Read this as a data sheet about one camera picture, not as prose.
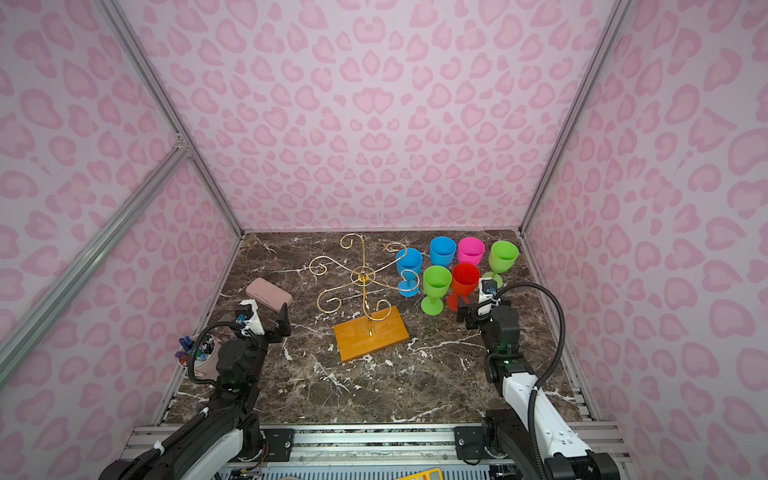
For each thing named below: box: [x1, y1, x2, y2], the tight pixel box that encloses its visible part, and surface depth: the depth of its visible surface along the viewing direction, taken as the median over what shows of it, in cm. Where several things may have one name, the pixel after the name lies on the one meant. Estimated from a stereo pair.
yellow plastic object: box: [398, 468, 444, 480], surface depth 70 cm
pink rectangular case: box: [246, 277, 293, 313], surface depth 103 cm
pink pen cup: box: [175, 333, 220, 379], surface depth 79 cm
